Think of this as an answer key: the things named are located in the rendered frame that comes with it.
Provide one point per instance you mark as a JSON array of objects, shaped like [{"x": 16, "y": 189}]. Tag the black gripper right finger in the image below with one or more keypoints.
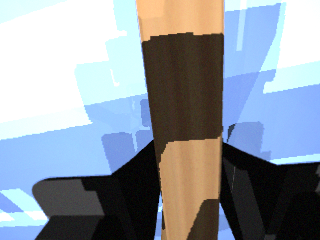
[{"x": 255, "y": 193}]

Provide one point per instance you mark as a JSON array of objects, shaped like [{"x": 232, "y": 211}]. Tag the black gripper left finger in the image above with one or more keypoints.
[{"x": 132, "y": 193}]

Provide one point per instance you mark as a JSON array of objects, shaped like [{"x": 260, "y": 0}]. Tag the wooden post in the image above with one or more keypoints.
[{"x": 163, "y": 229}]

